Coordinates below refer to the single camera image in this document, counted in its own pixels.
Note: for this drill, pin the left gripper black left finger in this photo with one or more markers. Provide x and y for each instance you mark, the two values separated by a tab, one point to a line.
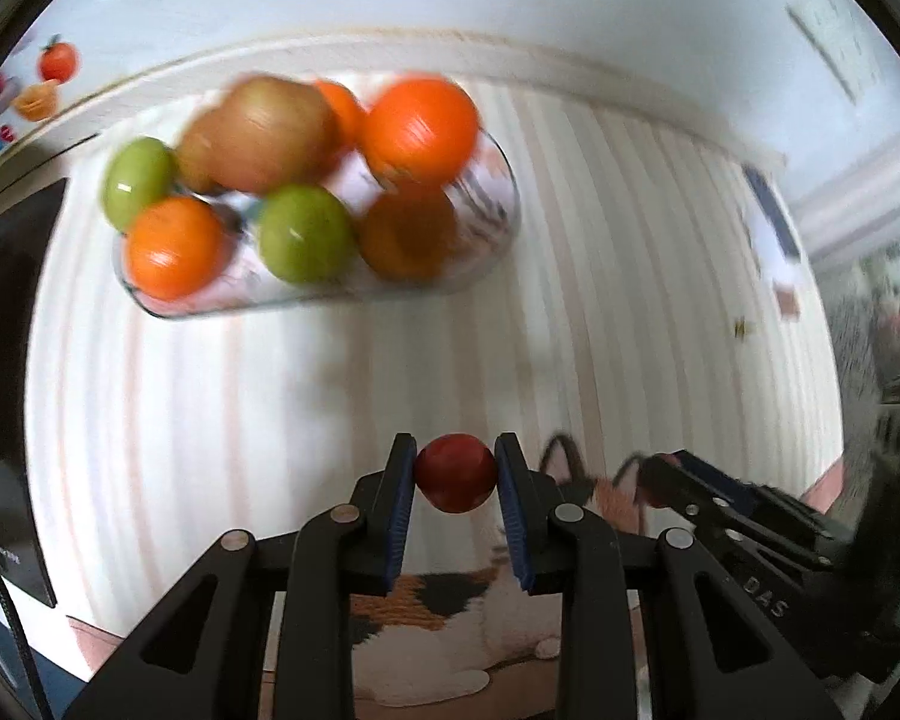
199	653

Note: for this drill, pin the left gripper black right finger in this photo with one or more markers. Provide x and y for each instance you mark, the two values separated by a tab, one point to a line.
710	652

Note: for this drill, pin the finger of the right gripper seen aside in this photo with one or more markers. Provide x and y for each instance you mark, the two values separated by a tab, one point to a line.
673	481

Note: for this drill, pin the dark red small apple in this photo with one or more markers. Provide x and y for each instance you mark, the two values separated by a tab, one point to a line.
456	473

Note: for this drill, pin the large orange fruit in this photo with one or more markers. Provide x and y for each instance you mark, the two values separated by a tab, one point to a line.
421	130

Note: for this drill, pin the brown russet apple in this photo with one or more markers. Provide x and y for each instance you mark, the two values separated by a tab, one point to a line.
193	154

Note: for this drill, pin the striped table mat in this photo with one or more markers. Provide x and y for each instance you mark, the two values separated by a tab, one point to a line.
644	307

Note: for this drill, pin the orange fruit at left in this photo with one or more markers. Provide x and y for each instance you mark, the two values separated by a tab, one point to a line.
176	247

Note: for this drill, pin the green apple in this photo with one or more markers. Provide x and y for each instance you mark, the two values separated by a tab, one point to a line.
141	173
306	235

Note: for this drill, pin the illustrated oval fruit tray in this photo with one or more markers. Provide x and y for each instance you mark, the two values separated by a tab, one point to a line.
408	237

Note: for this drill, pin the black induction cooktop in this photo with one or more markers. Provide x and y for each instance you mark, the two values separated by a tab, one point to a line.
25	231

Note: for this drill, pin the small orange fruit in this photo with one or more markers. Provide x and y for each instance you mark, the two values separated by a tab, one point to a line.
348	114

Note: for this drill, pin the brown pear-like apple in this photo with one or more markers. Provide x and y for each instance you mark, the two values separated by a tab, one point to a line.
269	131

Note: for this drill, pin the white wall socket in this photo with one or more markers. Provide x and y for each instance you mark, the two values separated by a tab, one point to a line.
842	41

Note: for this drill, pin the colourful fruit wall sticker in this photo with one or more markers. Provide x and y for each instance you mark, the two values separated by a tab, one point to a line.
31	81

